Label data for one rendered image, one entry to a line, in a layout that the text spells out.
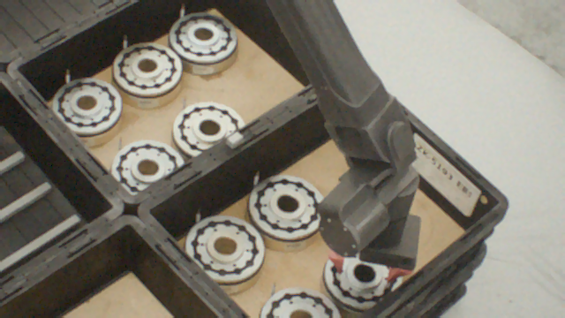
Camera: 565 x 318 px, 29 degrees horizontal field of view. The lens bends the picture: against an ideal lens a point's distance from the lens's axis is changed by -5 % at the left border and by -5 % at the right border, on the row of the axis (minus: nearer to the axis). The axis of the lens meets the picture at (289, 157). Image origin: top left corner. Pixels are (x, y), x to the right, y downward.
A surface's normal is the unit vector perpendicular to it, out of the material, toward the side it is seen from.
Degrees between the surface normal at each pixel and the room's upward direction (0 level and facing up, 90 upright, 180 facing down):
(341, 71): 52
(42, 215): 0
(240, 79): 0
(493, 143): 0
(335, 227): 90
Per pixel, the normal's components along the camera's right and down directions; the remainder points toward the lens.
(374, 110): 0.65, 0.14
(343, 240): -0.65, 0.54
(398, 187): 0.11, -0.63
